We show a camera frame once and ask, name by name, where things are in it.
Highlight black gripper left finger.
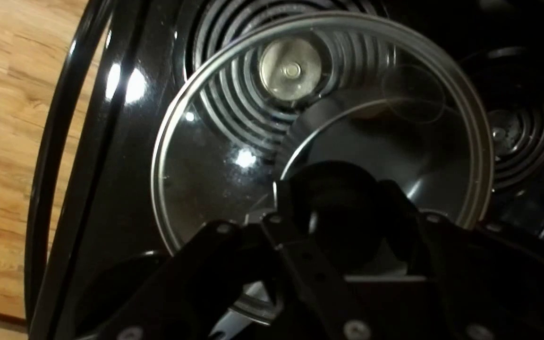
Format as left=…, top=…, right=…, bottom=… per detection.
left=76, top=178, right=364, bottom=340

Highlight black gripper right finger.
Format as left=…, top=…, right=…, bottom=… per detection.
left=375, top=179, right=544, bottom=340

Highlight glass lid with black knob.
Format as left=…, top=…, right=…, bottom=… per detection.
left=150, top=9, right=498, bottom=325

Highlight black electric stove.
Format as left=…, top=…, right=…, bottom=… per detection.
left=24, top=0, right=544, bottom=340

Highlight large electric coil burner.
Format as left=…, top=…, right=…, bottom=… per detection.
left=182, top=0, right=401, bottom=157

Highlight black oven door handle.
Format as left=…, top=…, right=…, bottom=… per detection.
left=24, top=0, right=112, bottom=319

